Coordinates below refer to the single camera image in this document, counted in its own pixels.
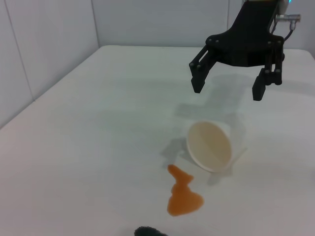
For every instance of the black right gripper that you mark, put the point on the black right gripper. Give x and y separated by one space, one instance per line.
248 44

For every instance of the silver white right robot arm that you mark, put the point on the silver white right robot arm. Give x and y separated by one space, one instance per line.
284 5

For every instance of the orange liquid stain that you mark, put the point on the orange liquid stain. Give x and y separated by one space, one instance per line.
182 199

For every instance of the white paper cup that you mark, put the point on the white paper cup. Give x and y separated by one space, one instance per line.
209 145

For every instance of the dark blue rag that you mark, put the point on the dark blue rag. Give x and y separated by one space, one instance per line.
150 232

